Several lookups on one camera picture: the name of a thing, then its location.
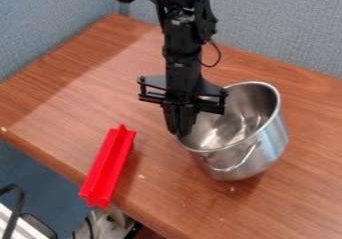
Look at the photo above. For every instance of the red plastic block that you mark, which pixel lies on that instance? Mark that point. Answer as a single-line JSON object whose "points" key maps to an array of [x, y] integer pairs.
{"points": [[104, 174]]}

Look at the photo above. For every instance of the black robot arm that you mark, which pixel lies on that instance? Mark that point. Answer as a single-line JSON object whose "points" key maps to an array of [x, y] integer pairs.
{"points": [[188, 25]]}

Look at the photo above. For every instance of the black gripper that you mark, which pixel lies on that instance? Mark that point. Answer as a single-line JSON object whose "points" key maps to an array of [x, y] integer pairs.
{"points": [[183, 93]]}

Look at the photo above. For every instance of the black white striped object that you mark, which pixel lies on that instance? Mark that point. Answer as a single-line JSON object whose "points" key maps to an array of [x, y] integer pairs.
{"points": [[20, 225]]}

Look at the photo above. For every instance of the metal pot with handle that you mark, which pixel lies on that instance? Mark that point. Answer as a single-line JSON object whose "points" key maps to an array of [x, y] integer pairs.
{"points": [[237, 144]]}

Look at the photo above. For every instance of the white device under table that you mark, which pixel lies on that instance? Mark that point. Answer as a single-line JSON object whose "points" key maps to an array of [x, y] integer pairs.
{"points": [[105, 224]]}

